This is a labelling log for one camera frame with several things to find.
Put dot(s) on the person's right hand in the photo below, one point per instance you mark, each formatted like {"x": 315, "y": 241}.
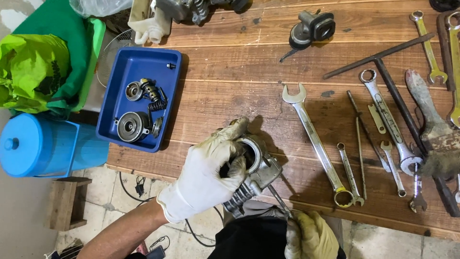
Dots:
{"x": 312, "y": 239}

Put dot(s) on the person's left hand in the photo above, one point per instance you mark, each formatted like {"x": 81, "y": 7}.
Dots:
{"x": 201, "y": 176}

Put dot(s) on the person's right fingers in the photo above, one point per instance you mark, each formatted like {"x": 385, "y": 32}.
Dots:
{"x": 302, "y": 226}

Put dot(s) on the thin metal screwdriver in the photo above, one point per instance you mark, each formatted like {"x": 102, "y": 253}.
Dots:
{"x": 277, "y": 198}

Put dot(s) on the grey metal carburetor body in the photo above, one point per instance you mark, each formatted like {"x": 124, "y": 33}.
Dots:
{"x": 264, "y": 171}

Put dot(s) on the person's black shirt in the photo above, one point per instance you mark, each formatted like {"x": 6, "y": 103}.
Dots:
{"x": 251, "y": 239}

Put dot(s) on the short silver combination wrench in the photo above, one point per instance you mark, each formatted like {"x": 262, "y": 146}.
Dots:
{"x": 349, "y": 172}

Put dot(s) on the large silver combination wrench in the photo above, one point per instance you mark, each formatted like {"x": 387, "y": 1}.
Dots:
{"x": 316, "y": 144}

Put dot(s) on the small silver combination wrench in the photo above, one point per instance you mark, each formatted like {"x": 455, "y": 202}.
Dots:
{"x": 392, "y": 169}

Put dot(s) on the dark thin metal rod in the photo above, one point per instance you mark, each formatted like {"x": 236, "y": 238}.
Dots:
{"x": 366, "y": 131}

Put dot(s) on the small double open-end wrench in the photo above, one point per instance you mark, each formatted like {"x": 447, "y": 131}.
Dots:
{"x": 417, "y": 194}

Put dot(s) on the small flat metal wrench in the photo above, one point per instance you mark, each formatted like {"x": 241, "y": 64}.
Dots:
{"x": 376, "y": 118}

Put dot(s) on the black phone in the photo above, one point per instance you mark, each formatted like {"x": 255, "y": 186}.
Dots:
{"x": 156, "y": 253}

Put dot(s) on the silver wrench end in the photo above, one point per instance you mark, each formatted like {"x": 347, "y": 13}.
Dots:
{"x": 458, "y": 190}

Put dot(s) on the dirty old paintbrush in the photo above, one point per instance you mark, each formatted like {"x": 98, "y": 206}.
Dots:
{"x": 436, "y": 133}

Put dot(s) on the black charger plug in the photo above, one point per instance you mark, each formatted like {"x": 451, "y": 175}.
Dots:
{"x": 139, "y": 187}

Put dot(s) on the small dark metal tool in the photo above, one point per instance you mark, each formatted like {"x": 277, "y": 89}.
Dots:
{"x": 287, "y": 55}

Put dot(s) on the small metal disc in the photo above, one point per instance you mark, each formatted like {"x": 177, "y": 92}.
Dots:
{"x": 157, "y": 127}

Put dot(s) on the black coil spring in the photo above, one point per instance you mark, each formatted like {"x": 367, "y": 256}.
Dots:
{"x": 158, "y": 105}

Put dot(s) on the black rubber intake manifold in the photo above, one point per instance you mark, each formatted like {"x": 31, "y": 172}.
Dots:
{"x": 314, "y": 28}

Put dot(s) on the large round metal cover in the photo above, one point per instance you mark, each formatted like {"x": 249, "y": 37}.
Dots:
{"x": 130, "y": 126}

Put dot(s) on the metal throttle slide cylinder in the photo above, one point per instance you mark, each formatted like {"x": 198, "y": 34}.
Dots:
{"x": 151, "y": 90}

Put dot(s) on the small black bolt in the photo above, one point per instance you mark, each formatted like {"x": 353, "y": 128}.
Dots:
{"x": 171, "y": 66}

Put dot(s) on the small round metal cap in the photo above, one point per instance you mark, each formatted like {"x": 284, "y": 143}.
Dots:
{"x": 133, "y": 91}

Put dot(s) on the yellowish combination wrench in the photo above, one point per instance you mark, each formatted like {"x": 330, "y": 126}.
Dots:
{"x": 427, "y": 46}

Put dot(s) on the blue plastic tray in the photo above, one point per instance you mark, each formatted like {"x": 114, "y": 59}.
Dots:
{"x": 136, "y": 68}

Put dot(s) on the dark rusty flat bar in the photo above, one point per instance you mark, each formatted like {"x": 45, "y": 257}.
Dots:
{"x": 444, "y": 46}

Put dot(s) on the small wooden stool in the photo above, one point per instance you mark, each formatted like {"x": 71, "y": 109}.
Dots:
{"x": 68, "y": 201}

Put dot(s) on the grey engine part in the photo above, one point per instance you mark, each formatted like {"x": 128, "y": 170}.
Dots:
{"x": 196, "y": 9}

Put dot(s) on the white plastic part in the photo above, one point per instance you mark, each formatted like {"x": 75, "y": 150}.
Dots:
{"x": 152, "y": 27}

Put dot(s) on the black round object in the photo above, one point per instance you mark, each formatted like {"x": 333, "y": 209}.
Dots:
{"x": 445, "y": 4}

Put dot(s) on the blue plastic container with lid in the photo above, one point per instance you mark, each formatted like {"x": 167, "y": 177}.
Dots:
{"x": 39, "y": 145}

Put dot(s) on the green fabric bag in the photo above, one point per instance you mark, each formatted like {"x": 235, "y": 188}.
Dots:
{"x": 77, "y": 39}

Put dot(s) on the clear plastic bag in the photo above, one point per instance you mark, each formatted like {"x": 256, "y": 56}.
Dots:
{"x": 97, "y": 7}

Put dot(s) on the lime green plastic bag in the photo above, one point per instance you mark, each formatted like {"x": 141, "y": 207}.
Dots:
{"x": 32, "y": 68}

